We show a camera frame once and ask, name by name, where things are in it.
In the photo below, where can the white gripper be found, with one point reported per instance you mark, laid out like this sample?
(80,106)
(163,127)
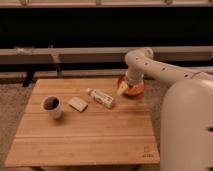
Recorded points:
(132,78)

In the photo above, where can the orange ceramic bowl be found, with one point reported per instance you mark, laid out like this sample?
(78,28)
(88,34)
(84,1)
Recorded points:
(132,90)

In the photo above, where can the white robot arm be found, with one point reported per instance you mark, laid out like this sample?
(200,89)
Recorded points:
(186,136)

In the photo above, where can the white plastic bottle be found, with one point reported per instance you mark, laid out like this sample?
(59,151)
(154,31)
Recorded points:
(101,97)

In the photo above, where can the wooden table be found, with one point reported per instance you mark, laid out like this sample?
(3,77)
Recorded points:
(96,136)

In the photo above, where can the white paper cup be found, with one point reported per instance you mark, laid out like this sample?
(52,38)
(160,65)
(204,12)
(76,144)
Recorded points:
(51,105)

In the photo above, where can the grey metal rail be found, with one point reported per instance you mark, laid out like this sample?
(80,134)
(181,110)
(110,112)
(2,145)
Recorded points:
(98,54)

